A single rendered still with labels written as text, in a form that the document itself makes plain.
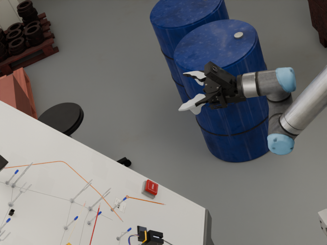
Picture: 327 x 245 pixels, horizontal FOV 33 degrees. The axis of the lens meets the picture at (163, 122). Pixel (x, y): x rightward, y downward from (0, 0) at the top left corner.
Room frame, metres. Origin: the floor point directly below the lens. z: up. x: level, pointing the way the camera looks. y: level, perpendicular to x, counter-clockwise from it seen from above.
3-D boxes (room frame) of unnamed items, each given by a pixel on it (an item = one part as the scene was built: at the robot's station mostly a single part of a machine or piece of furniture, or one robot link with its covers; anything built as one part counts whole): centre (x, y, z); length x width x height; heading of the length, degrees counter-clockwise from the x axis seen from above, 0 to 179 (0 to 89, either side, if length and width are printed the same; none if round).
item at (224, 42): (2.99, -0.46, 0.40); 1.08 x 0.66 x 0.80; 168
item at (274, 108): (1.23, -0.35, 1.46); 0.11 x 0.08 x 0.11; 154
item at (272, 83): (1.25, -0.36, 1.56); 0.11 x 0.08 x 0.09; 64
